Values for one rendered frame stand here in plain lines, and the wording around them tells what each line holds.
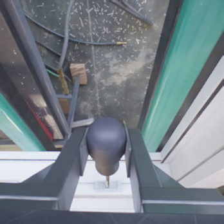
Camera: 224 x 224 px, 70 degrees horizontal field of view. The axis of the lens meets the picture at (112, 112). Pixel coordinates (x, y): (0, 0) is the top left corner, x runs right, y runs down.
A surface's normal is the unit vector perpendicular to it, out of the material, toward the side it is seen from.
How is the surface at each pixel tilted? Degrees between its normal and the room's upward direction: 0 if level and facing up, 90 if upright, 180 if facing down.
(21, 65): 0
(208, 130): 90
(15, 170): 90
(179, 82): 0
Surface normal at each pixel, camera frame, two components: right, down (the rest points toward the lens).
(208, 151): -1.00, 0.00
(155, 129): 0.00, 0.80
